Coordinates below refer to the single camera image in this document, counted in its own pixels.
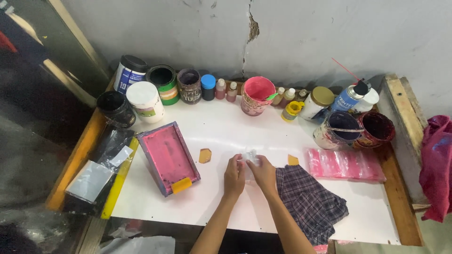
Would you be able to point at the blue white jar black lid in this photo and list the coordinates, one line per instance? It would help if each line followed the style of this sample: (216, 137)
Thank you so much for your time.
(129, 73)

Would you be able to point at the red cloth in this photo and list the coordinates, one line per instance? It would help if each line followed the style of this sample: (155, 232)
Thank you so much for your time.
(437, 169)

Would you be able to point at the small brown dye bottle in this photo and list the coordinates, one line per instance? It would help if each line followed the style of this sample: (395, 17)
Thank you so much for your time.
(288, 97)
(278, 96)

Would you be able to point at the small dark dye bottle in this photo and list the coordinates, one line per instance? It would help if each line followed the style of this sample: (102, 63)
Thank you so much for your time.
(301, 95)

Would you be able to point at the yellow cap bottle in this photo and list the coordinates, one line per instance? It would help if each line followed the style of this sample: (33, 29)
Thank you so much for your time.
(291, 112)

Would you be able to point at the white jar gold lid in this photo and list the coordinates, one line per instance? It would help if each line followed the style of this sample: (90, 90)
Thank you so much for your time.
(317, 103)

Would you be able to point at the purple stained open jar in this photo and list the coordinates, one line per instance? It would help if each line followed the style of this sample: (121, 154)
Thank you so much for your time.
(189, 86)

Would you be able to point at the white paper sheet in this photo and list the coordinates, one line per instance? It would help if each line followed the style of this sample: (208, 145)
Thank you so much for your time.
(92, 180)

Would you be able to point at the white lidded jar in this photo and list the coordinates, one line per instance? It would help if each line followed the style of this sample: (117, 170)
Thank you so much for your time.
(146, 102)

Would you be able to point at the stained stirring stick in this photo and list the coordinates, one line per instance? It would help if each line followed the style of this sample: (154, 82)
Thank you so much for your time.
(348, 130)

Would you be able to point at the stack of pink plastic pouches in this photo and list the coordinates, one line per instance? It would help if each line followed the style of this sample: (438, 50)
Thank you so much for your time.
(344, 164)

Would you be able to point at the purple paint tub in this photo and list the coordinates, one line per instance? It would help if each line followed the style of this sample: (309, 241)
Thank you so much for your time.
(335, 131)

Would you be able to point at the person's left fingers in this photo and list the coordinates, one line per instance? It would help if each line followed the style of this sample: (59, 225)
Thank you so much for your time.
(237, 163)

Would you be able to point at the person's right fingers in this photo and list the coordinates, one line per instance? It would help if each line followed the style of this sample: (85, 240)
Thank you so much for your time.
(255, 163)

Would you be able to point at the black plastic bag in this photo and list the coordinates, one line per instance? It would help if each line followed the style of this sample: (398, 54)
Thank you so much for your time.
(102, 151)

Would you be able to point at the wooden screen frame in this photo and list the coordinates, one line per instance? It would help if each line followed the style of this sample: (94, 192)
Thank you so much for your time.
(402, 116)

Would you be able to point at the blue spray can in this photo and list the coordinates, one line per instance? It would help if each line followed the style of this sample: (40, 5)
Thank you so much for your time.
(349, 97)

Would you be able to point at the green plastic spatula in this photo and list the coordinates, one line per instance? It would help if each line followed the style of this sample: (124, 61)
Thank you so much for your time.
(271, 96)

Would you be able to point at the open green banded ink jar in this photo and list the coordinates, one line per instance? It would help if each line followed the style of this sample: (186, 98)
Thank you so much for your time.
(164, 84)

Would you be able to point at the dark red paint tub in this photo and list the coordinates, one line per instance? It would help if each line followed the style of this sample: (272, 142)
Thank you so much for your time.
(375, 129)

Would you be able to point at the dark leaning board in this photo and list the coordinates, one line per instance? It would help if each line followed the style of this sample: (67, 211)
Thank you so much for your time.
(53, 49)

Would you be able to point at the pink paint tub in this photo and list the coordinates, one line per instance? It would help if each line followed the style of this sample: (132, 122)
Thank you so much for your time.
(256, 96)

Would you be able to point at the white plastic bag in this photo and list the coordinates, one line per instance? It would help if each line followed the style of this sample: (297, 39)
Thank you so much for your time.
(139, 245)

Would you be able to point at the person's right hand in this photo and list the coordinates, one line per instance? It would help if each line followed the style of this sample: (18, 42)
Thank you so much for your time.
(264, 174)

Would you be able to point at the person's left hand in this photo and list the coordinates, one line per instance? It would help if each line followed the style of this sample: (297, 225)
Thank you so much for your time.
(233, 178)

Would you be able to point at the clear plastic pouch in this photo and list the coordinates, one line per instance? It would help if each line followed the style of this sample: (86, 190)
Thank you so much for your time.
(249, 157)

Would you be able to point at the dark plaid cloth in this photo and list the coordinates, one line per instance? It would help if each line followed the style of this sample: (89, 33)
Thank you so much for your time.
(308, 201)

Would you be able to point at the small pink dye bottle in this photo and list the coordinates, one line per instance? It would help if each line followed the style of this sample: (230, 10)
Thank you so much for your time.
(232, 92)
(220, 89)

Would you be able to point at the yellow sponge block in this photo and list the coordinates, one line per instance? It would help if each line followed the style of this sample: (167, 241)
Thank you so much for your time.
(181, 185)

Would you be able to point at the black bottle blue cap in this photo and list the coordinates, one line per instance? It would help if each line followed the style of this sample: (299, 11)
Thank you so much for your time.
(208, 87)

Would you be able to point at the pink screen printing frame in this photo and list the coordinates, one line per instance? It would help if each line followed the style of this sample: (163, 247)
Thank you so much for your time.
(168, 158)

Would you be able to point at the white plastic bottle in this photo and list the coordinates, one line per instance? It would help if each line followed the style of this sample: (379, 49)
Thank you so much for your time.
(367, 99)

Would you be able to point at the yellow squeegee bar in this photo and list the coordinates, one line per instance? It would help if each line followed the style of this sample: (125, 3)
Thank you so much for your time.
(119, 181)

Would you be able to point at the open black ink jar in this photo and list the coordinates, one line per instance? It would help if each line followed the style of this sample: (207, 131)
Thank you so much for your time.
(115, 109)

